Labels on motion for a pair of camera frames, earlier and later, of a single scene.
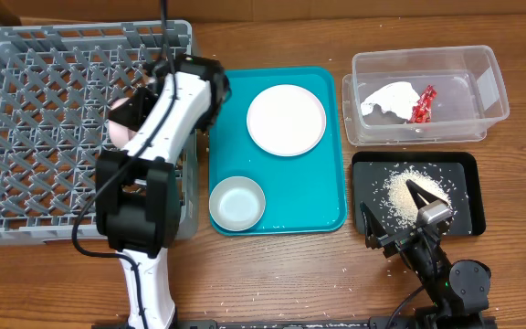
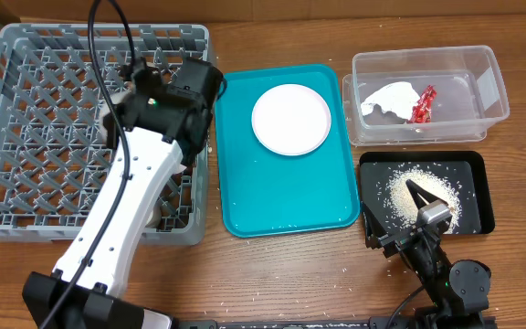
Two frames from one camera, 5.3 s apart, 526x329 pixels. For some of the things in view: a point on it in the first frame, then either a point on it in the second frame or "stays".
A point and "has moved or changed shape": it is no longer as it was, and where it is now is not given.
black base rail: (424, 321) stays
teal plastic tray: (304, 195) stays
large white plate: (286, 120) stays
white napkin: (398, 99) stays
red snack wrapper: (422, 112) stays
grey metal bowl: (236, 203) → (115, 96)
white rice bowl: (120, 133) has moved or changed shape
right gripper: (403, 236) stays
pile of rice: (398, 200) has moved or changed shape
